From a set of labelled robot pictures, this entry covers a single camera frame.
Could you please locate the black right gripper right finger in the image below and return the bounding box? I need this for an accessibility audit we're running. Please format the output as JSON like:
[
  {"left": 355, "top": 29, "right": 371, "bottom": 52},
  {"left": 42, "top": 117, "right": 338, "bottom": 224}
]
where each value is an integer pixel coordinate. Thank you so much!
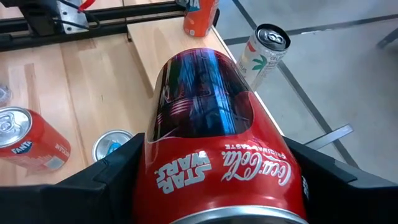
[{"left": 283, "top": 136, "right": 398, "bottom": 224}]

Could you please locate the Celsius Peach Vibe can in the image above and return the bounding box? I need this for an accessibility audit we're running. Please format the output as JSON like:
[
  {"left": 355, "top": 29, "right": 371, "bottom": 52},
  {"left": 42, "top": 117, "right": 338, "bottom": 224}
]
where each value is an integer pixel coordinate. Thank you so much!
[{"left": 236, "top": 23, "right": 292, "bottom": 91}]

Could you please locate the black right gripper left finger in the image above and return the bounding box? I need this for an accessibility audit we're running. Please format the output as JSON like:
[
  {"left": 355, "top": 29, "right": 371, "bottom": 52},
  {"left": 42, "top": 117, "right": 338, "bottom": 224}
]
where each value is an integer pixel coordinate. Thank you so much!
[{"left": 0, "top": 133, "right": 146, "bottom": 224}]

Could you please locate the red cable tie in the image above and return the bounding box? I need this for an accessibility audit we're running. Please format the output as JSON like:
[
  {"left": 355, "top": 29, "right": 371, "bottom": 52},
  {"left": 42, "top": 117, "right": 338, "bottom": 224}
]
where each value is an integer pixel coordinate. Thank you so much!
[{"left": 76, "top": 0, "right": 97, "bottom": 13}]

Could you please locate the silver metal bracket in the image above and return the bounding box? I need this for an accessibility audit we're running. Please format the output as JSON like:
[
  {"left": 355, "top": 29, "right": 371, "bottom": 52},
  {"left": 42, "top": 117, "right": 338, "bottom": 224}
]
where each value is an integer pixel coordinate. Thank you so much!
[{"left": 57, "top": 0, "right": 91, "bottom": 34}]

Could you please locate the red Fanta can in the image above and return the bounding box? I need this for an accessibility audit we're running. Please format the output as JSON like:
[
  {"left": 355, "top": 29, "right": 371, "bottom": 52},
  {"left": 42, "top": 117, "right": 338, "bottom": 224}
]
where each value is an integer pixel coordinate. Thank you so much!
[{"left": 0, "top": 106, "right": 72, "bottom": 174}]

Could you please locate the black aluminium table frame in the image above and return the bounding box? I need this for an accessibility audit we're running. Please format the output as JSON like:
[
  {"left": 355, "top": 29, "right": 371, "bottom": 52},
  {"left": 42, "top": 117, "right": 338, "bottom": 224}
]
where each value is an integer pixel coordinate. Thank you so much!
[{"left": 0, "top": 1, "right": 187, "bottom": 52}]

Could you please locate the Coca-Cola Star Wars can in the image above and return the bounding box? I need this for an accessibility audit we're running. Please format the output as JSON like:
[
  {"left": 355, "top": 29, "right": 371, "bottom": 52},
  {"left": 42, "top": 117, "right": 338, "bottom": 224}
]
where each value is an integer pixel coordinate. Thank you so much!
[{"left": 132, "top": 47, "right": 310, "bottom": 224}]

